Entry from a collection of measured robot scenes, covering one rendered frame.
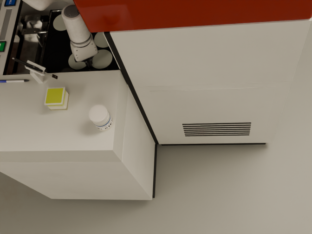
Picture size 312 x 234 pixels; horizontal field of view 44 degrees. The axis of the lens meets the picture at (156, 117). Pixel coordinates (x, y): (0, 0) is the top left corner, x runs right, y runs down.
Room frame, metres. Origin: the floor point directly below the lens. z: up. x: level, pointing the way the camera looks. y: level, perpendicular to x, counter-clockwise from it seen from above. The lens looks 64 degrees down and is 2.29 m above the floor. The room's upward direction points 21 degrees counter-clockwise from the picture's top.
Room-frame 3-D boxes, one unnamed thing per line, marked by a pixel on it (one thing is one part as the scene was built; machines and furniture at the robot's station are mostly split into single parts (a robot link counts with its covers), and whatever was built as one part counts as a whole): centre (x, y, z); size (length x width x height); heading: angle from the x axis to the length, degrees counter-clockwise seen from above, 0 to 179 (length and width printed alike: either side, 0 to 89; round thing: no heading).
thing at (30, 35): (1.33, 0.41, 0.89); 0.08 x 0.03 x 0.03; 68
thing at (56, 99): (0.86, 0.34, 1.00); 0.07 x 0.07 x 0.07; 68
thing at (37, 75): (0.99, 0.38, 1.03); 0.06 x 0.04 x 0.13; 68
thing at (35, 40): (1.26, 0.44, 0.87); 0.36 x 0.08 x 0.03; 158
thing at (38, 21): (1.41, 0.38, 0.89); 0.08 x 0.03 x 0.03; 68
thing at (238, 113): (1.15, -0.41, 0.41); 0.82 x 0.70 x 0.82; 158
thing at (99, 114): (0.70, 0.19, 1.01); 0.07 x 0.07 x 0.10
